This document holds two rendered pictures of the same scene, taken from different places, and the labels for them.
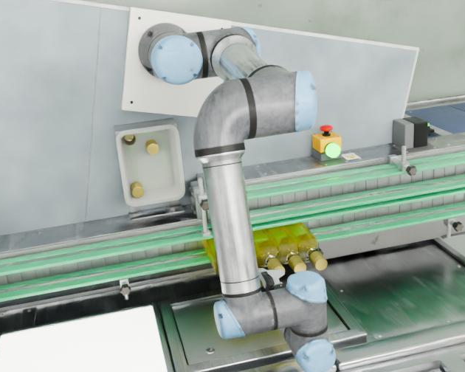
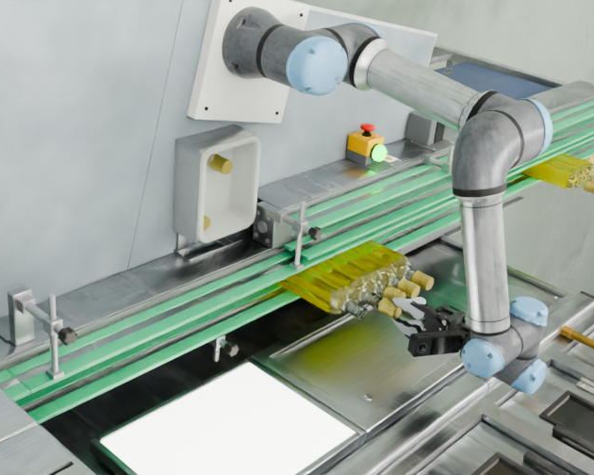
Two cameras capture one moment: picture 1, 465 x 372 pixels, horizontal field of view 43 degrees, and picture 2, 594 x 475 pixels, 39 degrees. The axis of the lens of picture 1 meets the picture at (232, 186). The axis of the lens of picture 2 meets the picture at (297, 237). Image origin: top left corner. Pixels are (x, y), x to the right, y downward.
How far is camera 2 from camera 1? 1.17 m
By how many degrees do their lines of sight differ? 35
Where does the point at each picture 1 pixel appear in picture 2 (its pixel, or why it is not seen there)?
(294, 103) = (543, 137)
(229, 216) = (499, 255)
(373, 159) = (412, 159)
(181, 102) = (251, 106)
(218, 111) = (499, 150)
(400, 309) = not seen: hidden behind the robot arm
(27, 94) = (90, 103)
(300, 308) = (535, 334)
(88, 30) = (169, 14)
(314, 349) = (539, 369)
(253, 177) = (321, 192)
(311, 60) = not seen: hidden behind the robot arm
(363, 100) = not seen: hidden behind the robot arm
